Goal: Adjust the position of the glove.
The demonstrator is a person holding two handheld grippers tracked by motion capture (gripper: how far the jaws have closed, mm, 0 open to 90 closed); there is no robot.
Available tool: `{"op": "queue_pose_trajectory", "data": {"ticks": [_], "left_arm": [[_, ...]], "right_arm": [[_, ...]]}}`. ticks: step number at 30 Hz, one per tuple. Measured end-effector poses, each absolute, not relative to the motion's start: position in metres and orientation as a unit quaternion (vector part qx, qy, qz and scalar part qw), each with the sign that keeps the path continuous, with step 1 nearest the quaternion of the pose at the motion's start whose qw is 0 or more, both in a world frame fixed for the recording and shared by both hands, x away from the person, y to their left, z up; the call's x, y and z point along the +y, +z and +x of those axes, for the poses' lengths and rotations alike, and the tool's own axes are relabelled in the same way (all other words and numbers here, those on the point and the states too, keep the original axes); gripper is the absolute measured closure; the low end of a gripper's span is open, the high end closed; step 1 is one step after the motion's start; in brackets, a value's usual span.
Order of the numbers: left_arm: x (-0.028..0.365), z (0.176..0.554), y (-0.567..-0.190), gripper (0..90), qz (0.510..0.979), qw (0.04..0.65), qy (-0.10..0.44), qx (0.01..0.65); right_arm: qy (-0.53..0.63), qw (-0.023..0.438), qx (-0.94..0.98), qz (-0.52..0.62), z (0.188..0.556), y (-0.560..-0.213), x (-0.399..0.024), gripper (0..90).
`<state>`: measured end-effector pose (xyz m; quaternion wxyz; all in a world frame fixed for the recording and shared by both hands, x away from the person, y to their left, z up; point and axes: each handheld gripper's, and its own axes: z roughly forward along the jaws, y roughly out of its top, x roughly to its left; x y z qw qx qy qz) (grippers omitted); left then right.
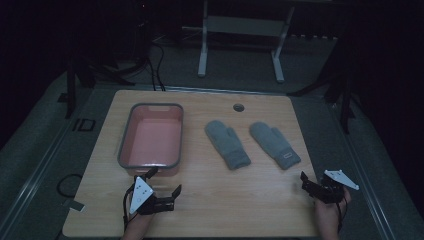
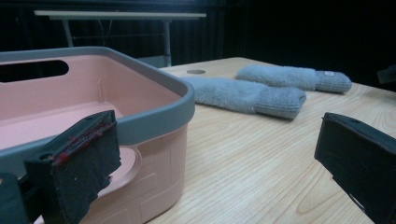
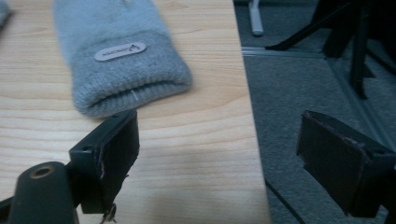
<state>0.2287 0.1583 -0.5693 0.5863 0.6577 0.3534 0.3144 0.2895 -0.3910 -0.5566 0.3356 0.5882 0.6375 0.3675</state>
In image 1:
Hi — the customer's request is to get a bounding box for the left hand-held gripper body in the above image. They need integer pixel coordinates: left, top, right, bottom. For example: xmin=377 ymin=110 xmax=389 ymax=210
xmin=128 ymin=176 xmax=176 ymax=216

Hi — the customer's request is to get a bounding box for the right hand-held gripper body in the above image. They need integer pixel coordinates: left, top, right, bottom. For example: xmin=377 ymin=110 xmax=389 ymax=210
xmin=312 ymin=169 xmax=360 ymax=205

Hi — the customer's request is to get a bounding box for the pink basin with grey rim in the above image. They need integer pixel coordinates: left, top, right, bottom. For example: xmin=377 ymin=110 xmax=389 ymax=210
xmin=117 ymin=102 xmax=185 ymax=178

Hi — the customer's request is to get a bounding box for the grey mitten with label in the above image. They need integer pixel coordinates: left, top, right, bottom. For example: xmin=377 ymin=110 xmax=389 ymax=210
xmin=249 ymin=121 xmax=302 ymax=171

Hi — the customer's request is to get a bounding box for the plain grey mitten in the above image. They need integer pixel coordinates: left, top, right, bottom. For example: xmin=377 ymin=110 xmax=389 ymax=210
xmin=204 ymin=119 xmax=252 ymax=171

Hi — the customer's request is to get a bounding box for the person's right hand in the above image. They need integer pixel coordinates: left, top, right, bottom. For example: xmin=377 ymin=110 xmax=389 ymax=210
xmin=314 ymin=188 xmax=353 ymax=234

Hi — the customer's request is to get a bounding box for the person's left hand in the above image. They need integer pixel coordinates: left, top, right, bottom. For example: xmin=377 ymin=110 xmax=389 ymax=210
xmin=124 ymin=212 xmax=158 ymax=234

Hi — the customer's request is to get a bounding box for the grey tape piece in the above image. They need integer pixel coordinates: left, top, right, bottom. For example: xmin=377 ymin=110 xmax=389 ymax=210
xmin=63 ymin=199 xmax=86 ymax=213

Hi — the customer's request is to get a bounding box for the black tripod stand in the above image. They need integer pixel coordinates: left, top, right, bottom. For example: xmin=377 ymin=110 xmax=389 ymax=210
xmin=64 ymin=56 xmax=134 ymax=119
xmin=288 ymin=49 xmax=356 ymax=134

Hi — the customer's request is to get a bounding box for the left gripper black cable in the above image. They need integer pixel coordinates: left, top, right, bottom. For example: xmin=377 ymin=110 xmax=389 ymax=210
xmin=122 ymin=186 xmax=138 ymax=231

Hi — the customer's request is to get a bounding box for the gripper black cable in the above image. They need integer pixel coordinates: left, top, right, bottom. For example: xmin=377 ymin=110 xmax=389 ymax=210
xmin=122 ymin=186 xmax=138 ymax=231
xmin=336 ymin=196 xmax=348 ymax=233

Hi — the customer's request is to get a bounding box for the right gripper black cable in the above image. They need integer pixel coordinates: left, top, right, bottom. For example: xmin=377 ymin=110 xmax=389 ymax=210
xmin=336 ymin=196 xmax=348 ymax=233

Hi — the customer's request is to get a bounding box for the black coiled cable loop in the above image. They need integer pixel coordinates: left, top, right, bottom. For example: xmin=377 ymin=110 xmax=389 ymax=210
xmin=56 ymin=173 xmax=84 ymax=198

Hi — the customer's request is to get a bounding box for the black floor cable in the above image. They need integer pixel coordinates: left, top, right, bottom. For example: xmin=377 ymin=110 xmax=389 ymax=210
xmin=146 ymin=41 xmax=167 ymax=92

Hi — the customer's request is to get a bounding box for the white metal stand frame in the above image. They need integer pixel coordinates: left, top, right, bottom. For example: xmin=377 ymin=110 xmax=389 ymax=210
xmin=181 ymin=0 xmax=296 ymax=84

